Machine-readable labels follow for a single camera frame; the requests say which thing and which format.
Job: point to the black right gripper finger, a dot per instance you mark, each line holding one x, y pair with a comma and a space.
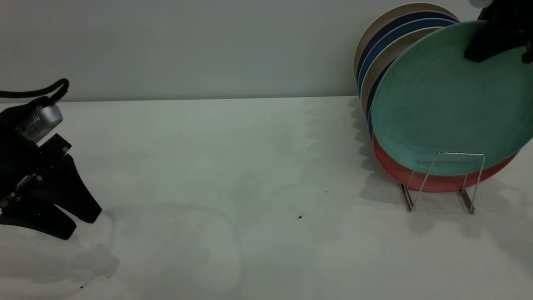
491, 41

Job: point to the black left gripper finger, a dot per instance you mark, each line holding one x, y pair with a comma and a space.
41, 218
75, 196

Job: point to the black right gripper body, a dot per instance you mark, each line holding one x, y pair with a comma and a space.
508, 10

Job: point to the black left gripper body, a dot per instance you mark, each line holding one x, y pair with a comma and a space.
16, 166

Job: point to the green round plate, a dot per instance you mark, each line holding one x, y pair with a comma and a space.
441, 100

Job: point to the teal blue round plate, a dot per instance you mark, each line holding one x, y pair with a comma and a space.
399, 34

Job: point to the dark purple round plate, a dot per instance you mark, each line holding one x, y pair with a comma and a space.
373, 89
399, 21

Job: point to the beige round plate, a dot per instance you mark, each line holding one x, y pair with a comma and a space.
391, 13
387, 54

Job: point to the navy blue round plate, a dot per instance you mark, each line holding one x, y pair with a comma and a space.
369, 123

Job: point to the pink round plate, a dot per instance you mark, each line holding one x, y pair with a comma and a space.
445, 183

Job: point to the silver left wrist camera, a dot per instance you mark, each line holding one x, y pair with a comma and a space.
41, 121

